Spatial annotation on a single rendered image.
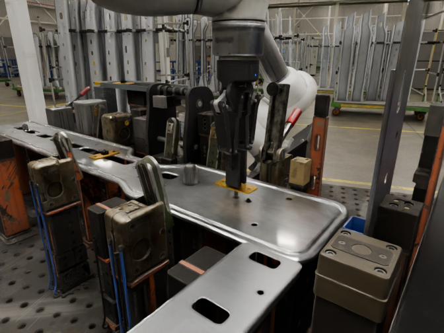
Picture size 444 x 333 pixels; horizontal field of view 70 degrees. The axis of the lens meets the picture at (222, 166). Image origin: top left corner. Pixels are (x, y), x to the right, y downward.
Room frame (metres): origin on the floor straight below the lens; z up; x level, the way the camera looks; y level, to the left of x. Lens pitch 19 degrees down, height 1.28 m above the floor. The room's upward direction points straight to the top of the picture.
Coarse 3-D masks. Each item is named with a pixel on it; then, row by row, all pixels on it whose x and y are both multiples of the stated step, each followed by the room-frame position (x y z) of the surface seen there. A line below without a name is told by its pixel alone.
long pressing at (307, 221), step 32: (0, 128) 1.23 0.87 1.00; (32, 128) 1.23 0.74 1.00; (96, 160) 0.83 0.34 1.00; (128, 160) 0.84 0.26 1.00; (128, 192) 0.62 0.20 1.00; (192, 192) 0.62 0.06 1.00; (224, 192) 0.62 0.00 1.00; (256, 192) 0.62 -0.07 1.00; (288, 192) 0.62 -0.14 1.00; (192, 224) 0.50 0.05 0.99; (224, 224) 0.48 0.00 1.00; (256, 224) 0.49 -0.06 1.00; (288, 224) 0.48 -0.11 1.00; (320, 224) 0.48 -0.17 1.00; (288, 256) 0.40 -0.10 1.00
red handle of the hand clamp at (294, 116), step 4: (296, 108) 0.79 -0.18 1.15; (292, 112) 0.79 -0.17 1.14; (296, 112) 0.78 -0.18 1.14; (300, 112) 0.79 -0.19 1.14; (292, 116) 0.77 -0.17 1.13; (296, 116) 0.77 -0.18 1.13; (288, 120) 0.76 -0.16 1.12; (292, 120) 0.76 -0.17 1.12; (296, 120) 0.77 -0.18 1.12; (288, 124) 0.76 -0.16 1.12; (292, 124) 0.76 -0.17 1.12; (284, 128) 0.75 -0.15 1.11; (288, 128) 0.75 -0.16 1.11; (284, 132) 0.74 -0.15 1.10; (288, 132) 0.75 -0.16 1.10; (284, 136) 0.73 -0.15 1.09; (272, 144) 0.72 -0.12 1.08; (272, 148) 0.70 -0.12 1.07; (268, 152) 0.70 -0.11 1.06; (272, 152) 0.69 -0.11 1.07; (272, 156) 0.70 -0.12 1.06
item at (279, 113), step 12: (276, 84) 0.69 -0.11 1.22; (288, 84) 0.71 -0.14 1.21; (276, 96) 0.72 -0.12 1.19; (288, 96) 0.71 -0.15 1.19; (276, 108) 0.72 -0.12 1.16; (276, 120) 0.71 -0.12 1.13; (276, 132) 0.70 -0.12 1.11; (264, 144) 0.71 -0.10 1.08; (276, 144) 0.69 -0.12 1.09; (264, 156) 0.70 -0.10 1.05
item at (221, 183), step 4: (220, 180) 0.62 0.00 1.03; (224, 180) 0.62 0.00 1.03; (240, 180) 0.59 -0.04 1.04; (216, 184) 0.60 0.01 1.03; (220, 184) 0.59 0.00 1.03; (224, 184) 0.60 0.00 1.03; (240, 184) 0.59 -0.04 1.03; (244, 184) 0.60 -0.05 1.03; (248, 184) 0.60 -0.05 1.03; (228, 188) 0.58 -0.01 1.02; (232, 188) 0.57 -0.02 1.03; (236, 188) 0.57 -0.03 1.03; (240, 188) 0.57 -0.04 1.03; (244, 188) 0.57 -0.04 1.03; (248, 188) 0.58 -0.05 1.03; (252, 188) 0.57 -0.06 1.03; (256, 188) 0.58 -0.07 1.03; (240, 192) 0.56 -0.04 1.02; (244, 192) 0.56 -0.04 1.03; (248, 192) 0.56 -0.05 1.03
